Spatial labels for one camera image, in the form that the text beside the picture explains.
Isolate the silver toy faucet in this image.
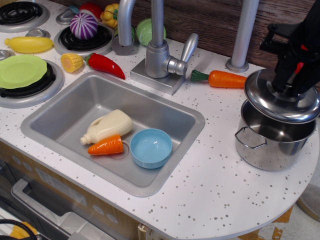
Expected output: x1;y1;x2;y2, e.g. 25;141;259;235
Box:
130;0;199;95

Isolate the grey toy sink basin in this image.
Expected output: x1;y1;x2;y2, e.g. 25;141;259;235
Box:
21;71;205;197

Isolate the short orange toy carrot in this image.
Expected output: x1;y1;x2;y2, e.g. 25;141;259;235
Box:
87;134;124;156

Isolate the back right stove burner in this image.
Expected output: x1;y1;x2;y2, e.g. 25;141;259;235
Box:
53;24;114;57

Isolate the grey stove knob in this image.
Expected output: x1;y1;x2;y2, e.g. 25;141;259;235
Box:
25;28;51;39
55;8;75;26
0;49;15;61

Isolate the yellow toy bell pepper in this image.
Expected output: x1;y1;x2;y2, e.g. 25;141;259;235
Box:
100;3;119;29

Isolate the red toy chili pepper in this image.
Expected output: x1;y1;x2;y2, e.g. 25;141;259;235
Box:
84;53;126;80

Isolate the long orange toy carrot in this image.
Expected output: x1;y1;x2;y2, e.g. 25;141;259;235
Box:
190;70;247;89

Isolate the back left stove burner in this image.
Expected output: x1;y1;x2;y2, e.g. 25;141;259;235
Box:
0;1;50;33

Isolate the round metal stand base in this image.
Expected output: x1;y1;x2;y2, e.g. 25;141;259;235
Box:
296;184;320;222

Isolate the grey support post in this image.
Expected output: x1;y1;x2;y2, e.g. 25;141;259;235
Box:
112;0;136;56
225;0;260;73

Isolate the yellow toy banana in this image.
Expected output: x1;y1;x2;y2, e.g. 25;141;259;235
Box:
4;36;54;54

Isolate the front left stove burner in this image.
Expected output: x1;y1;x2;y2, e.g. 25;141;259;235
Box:
0;58;65;109

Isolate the stainless steel pot lid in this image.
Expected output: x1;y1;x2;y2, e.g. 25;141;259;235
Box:
244;68;320;124

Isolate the light green plastic plate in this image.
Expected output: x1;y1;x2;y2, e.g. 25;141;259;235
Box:
0;55;48;89

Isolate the cream plastic toy bottle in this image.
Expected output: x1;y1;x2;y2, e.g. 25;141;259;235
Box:
80;109;134;145

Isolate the grey stove knob upper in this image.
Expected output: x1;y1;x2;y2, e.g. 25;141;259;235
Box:
55;8;75;26

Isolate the green toy cabbage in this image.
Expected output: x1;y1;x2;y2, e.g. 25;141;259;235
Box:
136;18;152;47

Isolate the purple striped toy onion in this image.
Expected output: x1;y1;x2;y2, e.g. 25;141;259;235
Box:
69;12;98;40

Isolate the grey right support post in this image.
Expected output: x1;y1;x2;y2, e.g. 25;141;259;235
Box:
225;0;260;73

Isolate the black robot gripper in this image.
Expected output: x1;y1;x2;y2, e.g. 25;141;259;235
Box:
259;0;320;97

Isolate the black cable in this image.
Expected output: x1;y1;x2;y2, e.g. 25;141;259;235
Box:
0;218;38;240

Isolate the yellow toy corn piece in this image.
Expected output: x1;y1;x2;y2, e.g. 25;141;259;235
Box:
60;53;84;73

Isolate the grey left support post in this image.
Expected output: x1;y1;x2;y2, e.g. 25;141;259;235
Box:
112;0;136;56

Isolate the light blue plastic bowl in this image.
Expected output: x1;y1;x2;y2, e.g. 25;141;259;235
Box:
129;128;173;169

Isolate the stove burner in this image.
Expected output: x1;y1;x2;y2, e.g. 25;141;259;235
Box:
0;58;65;109
53;24;114;57
0;1;50;33

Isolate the red toy vegetable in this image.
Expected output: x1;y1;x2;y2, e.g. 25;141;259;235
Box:
79;2;103;22

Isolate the silver oven door handle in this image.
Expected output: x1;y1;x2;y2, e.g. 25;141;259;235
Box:
10;179;72;240

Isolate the grey stove knob left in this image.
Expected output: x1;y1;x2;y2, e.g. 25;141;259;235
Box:
0;49;15;61

